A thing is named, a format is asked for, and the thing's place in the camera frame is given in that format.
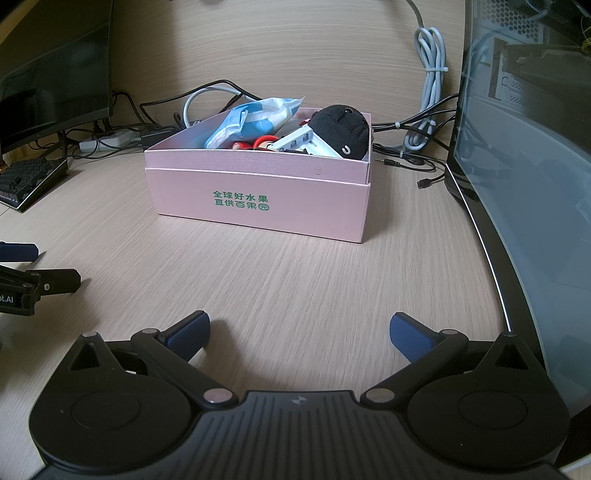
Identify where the black cable tangle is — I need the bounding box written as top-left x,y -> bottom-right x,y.
110,80 -> 461,158

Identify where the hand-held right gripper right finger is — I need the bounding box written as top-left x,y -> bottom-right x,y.
362,312 -> 533,407

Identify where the pink cardboard box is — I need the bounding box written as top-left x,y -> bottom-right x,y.
143,107 -> 373,245

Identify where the wooden desktop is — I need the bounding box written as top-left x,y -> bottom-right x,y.
0,119 -> 591,480

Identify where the black usb cable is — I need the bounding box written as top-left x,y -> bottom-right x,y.
416,165 -> 452,190

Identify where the black power adapter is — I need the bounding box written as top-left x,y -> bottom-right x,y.
139,128 -> 179,145

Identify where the black computer monitor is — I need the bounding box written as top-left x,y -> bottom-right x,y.
0,0 -> 116,156

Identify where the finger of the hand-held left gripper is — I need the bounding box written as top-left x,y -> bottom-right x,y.
0,265 -> 82,294
0,242 -> 40,263

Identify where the blue plastic packet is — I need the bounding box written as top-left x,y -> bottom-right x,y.
203,95 -> 307,150

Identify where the grey looped cable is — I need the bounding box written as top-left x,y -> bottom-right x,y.
183,83 -> 260,128

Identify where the bundled white cable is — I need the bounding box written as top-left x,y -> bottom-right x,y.
403,0 -> 449,151

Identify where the black plush toy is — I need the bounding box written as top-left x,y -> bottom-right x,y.
310,104 -> 372,161

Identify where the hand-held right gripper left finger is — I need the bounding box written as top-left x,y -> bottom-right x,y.
65,310 -> 235,407

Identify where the black audio jack cable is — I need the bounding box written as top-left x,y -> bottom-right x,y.
375,156 -> 448,172

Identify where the white power strip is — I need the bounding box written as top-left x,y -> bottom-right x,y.
79,129 -> 142,153

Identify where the black keyboard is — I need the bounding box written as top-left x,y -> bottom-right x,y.
0,158 -> 69,213

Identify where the white battery charger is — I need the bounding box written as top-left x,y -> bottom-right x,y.
268,124 -> 343,158

